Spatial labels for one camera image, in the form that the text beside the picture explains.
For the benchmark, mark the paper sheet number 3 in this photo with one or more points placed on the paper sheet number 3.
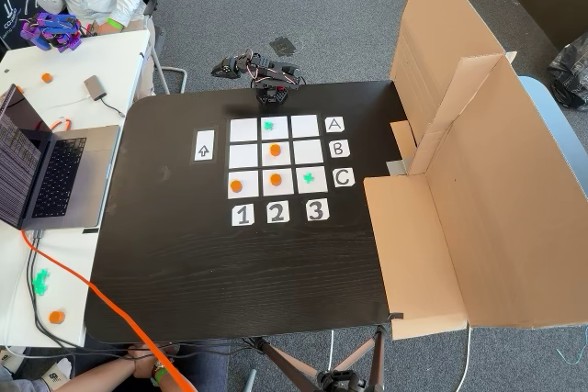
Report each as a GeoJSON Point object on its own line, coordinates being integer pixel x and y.
{"type": "Point", "coordinates": [309, 218]}

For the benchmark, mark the paper sheet letter B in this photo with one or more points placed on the paper sheet letter B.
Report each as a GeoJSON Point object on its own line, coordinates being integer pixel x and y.
{"type": "Point", "coordinates": [331, 154]}

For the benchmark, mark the large brown cardboard screen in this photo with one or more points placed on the large brown cardboard screen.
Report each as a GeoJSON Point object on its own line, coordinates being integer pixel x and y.
{"type": "Point", "coordinates": [505, 208]}

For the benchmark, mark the grey tape strip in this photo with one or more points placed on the grey tape strip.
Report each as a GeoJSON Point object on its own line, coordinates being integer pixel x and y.
{"type": "Point", "coordinates": [399, 166]}

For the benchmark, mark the white paper grid square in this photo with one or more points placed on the white paper grid square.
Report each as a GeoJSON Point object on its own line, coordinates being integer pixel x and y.
{"type": "Point", "coordinates": [243, 130]}
{"type": "Point", "coordinates": [286, 189]}
{"type": "Point", "coordinates": [320, 186]}
{"type": "Point", "coordinates": [308, 152]}
{"type": "Point", "coordinates": [243, 156]}
{"type": "Point", "coordinates": [285, 161]}
{"type": "Point", "coordinates": [251, 191]}
{"type": "Point", "coordinates": [281, 133]}
{"type": "Point", "coordinates": [305, 126]}

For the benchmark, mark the green cross token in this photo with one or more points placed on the green cross token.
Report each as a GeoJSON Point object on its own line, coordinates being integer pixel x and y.
{"type": "Point", "coordinates": [308, 176]}
{"type": "Point", "coordinates": [39, 288]}
{"type": "Point", "coordinates": [268, 126]}
{"type": "Point", "coordinates": [42, 276]}

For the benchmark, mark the grey USB hub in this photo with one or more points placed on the grey USB hub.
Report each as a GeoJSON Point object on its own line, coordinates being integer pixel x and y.
{"type": "Point", "coordinates": [94, 87]}

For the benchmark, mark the grey laptop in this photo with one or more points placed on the grey laptop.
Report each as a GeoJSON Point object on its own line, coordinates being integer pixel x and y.
{"type": "Point", "coordinates": [69, 171]}

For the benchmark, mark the black floor tape patch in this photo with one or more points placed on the black floor tape patch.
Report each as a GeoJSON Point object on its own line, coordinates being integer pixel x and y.
{"type": "Point", "coordinates": [283, 45]}

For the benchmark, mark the paper sheet letter A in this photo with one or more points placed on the paper sheet letter A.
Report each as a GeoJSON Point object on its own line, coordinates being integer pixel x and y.
{"type": "Point", "coordinates": [328, 129]}

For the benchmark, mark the white table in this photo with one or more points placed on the white table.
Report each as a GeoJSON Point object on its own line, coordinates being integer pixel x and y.
{"type": "Point", "coordinates": [69, 66]}

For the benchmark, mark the black plastic bag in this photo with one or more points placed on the black plastic bag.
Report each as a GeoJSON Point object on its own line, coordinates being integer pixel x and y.
{"type": "Point", "coordinates": [572, 75]}

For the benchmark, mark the person's left hand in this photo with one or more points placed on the person's left hand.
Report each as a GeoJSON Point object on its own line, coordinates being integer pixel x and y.
{"type": "Point", "coordinates": [142, 366]}
{"type": "Point", "coordinates": [103, 28]}

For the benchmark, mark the orange round token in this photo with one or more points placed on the orange round token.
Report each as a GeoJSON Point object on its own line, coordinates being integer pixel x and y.
{"type": "Point", "coordinates": [57, 317]}
{"type": "Point", "coordinates": [46, 76]}
{"type": "Point", "coordinates": [274, 149]}
{"type": "Point", "coordinates": [235, 186]}
{"type": "Point", "coordinates": [275, 179]}

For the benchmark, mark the camera tripod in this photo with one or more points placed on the camera tripod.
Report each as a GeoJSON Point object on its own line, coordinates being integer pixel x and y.
{"type": "Point", "coordinates": [280, 362]}

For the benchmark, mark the paper sheet number 2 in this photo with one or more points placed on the paper sheet number 2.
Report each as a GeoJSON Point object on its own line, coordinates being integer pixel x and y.
{"type": "Point", "coordinates": [269, 220]}

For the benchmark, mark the paper sheet letter C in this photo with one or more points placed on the paper sheet letter C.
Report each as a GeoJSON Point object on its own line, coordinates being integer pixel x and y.
{"type": "Point", "coordinates": [335, 184]}

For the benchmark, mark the white arrow paper sheet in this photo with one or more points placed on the white arrow paper sheet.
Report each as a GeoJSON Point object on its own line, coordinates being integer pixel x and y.
{"type": "Point", "coordinates": [204, 138]}

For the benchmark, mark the purple leader arm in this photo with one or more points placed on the purple leader arm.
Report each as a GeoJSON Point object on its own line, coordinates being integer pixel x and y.
{"type": "Point", "coordinates": [50, 31]}

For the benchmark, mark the paper sheet number 1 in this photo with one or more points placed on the paper sheet number 1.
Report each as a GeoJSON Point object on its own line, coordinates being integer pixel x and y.
{"type": "Point", "coordinates": [234, 223]}

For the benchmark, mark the black printed banner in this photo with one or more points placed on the black printed banner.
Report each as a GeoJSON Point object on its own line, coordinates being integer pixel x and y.
{"type": "Point", "coordinates": [14, 6]}

